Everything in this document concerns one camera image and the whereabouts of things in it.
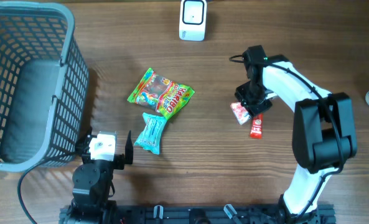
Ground small red carton box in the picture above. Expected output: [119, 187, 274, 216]
[230, 102, 251, 125]

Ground teal tissue packet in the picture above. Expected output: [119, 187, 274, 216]
[134, 113, 167, 155]

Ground red Nescafe stick sachet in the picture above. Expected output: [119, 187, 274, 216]
[250, 114, 263, 139]

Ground Haribo gummy candy bag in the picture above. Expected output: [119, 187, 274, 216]
[127, 68, 195, 120]

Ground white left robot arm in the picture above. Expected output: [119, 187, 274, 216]
[59, 130, 134, 224]

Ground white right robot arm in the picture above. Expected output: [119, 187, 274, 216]
[229, 45, 357, 223]

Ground white barcode scanner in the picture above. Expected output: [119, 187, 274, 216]
[179, 0, 207, 42]

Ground grey plastic shopping basket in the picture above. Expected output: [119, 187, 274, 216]
[0, 1, 90, 172]

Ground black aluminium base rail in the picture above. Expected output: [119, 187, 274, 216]
[58, 203, 336, 224]

